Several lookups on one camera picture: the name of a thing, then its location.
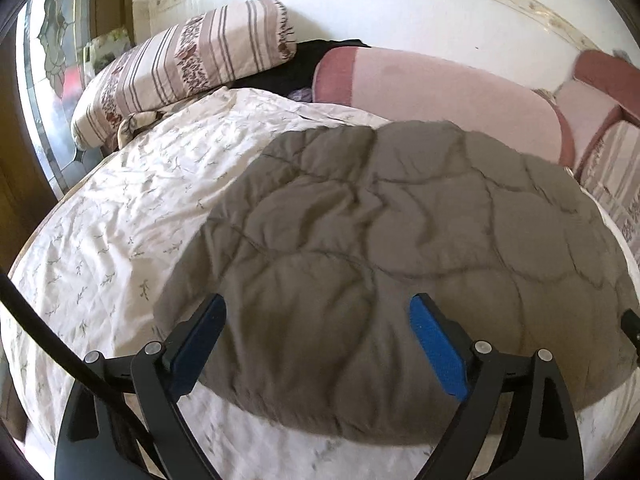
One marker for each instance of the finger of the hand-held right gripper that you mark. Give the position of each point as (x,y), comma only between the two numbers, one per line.
(632,330)

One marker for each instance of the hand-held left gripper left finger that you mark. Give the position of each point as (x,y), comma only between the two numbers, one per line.
(197,345)

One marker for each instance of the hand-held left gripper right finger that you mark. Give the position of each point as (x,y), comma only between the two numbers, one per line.
(440,345)

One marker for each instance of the olive hooded puffer jacket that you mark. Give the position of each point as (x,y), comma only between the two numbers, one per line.
(375,260)

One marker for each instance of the white floral quilt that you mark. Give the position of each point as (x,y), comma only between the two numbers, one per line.
(125,210)

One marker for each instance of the striped floral pillow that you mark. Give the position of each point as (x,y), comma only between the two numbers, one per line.
(175,65)
(615,175)

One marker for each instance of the beige patterned cloth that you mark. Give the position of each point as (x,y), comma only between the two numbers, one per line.
(137,127)

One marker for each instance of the pink and red back cushion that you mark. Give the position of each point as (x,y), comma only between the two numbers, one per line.
(595,100)

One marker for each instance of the pink quilted headboard cushion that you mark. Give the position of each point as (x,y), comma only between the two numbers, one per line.
(425,85)

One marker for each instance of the small grey object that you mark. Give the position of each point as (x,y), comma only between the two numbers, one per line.
(621,53)

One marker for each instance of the black cloth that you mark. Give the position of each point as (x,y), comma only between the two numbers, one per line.
(290,72)

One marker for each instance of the green floral printed packet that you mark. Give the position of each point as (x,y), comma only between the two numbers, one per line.
(107,47)

